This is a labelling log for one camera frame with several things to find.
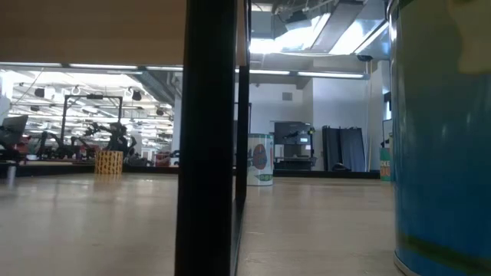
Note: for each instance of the white can with red print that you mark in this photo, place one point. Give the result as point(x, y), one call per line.
point(261, 161)

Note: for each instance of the yellow patterned box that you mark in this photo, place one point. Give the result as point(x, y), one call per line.
point(109, 163)

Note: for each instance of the pink and green can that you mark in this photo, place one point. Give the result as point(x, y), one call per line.
point(384, 165)

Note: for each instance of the blue and green can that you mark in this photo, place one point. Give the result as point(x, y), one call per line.
point(441, 153)

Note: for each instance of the black background robot arm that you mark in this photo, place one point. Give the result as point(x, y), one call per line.
point(43, 143)
point(96, 130)

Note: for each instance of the wooden shelf board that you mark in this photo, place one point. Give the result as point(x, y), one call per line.
point(92, 30)

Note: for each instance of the black background workstation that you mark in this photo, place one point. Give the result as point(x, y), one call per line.
point(293, 132)

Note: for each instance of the ceiling tube light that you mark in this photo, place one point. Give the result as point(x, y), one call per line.
point(268, 72)
point(330, 75)
point(103, 66)
point(165, 68)
point(30, 64)

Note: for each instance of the red background crate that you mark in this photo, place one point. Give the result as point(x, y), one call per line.
point(163, 159)

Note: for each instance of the black hanging spotlight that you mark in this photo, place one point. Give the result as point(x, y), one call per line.
point(136, 96)
point(39, 92)
point(160, 112)

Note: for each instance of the black round floor object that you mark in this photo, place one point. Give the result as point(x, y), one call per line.
point(340, 167)

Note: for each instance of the dark grey curtain panel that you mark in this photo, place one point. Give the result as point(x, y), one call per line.
point(345, 149)

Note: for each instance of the white bowl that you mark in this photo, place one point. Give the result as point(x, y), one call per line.
point(31, 157)

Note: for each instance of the dark computer monitor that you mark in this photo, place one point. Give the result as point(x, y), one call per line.
point(13, 130)

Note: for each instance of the black shelf rear frame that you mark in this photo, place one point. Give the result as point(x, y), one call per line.
point(242, 134)

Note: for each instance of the black shelf front post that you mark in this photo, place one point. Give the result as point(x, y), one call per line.
point(207, 138)

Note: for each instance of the grey wall vent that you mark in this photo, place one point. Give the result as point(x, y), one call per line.
point(287, 96)

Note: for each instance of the silver ceiling air duct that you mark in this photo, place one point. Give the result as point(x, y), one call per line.
point(337, 30)

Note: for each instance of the black ceiling dome camera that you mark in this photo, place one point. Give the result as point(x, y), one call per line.
point(364, 58)

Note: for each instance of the black background station frame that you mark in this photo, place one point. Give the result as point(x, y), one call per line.
point(63, 119)

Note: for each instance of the small metal post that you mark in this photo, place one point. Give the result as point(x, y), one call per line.
point(11, 176)

